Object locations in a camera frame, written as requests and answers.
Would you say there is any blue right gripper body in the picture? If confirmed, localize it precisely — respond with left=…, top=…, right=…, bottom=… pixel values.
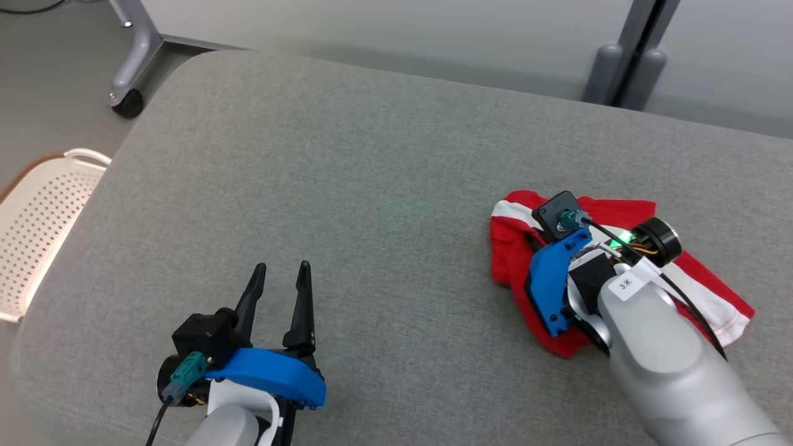
left=525, top=227, right=593, bottom=338

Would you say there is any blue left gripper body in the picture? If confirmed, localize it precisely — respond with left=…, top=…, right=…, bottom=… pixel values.
left=204, top=347, right=327, bottom=409

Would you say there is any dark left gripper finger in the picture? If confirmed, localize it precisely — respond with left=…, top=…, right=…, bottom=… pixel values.
left=283, top=260, right=318, bottom=355
left=234, top=263, right=268, bottom=348

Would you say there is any red and white striped garment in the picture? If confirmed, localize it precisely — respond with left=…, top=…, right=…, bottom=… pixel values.
left=489, top=190, right=756, bottom=359

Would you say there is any white perforated laundry basket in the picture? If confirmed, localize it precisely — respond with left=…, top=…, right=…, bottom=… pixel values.
left=0, top=149, right=113, bottom=323

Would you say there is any black caster wheel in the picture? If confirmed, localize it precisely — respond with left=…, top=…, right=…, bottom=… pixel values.
left=113, top=89, right=145, bottom=119

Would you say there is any right teal plug black cable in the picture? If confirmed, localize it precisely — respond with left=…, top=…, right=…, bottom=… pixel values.
left=558, top=209, right=729, bottom=361

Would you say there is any teal plug black cable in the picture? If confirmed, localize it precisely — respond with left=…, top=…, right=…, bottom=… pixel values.
left=144, top=351, right=208, bottom=446
left=558, top=209, right=729, bottom=361

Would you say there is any left teal plug black cable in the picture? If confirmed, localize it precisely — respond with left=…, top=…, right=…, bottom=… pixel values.
left=144, top=351, right=208, bottom=446

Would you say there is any grey partition post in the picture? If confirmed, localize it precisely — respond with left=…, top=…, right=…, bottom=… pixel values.
left=582, top=0, right=682, bottom=112

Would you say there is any grey metal frame leg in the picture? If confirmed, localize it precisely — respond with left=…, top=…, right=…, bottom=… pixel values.
left=108, top=0, right=248, bottom=103

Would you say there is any black floor cable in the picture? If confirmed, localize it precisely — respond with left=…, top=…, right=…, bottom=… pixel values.
left=0, top=0, right=67, bottom=15

